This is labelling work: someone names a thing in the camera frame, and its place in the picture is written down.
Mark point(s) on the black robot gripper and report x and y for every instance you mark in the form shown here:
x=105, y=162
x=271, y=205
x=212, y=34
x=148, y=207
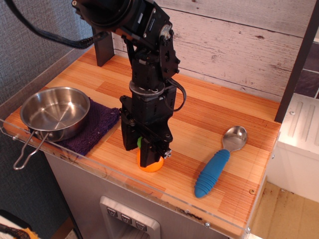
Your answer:
x=146, y=114

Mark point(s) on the orange carrot-shaped shaker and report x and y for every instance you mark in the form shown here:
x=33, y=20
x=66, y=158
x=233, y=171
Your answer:
x=151, y=168

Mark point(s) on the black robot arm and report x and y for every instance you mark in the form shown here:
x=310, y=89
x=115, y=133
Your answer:
x=147, y=32

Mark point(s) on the purple knitted cloth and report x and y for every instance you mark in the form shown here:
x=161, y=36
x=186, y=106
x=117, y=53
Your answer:
x=99, y=121

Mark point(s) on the silver ice dispenser panel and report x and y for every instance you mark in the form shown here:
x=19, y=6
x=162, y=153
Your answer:
x=122, y=222

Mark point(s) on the orange yellow object bottom left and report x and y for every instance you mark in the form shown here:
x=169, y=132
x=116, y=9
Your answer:
x=31, y=234

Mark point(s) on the white toy sink unit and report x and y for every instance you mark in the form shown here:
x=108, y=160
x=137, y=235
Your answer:
x=294, y=163

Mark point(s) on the stainless steel pot with handle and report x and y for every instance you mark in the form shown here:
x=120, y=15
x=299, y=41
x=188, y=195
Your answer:
x=53, y=115

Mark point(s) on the metal spoon with blue handle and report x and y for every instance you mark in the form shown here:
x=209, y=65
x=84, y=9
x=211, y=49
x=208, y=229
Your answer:
x=234, y=139

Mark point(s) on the dark left shelf post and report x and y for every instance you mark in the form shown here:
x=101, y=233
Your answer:
x=104, y=50

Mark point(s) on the dark shelf post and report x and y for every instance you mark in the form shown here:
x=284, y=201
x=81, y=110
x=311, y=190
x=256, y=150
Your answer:
x=299, y=63
x=104, y=50

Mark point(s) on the dark right shelf post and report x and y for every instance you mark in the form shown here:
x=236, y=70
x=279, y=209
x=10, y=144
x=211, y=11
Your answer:
x=299, y=63

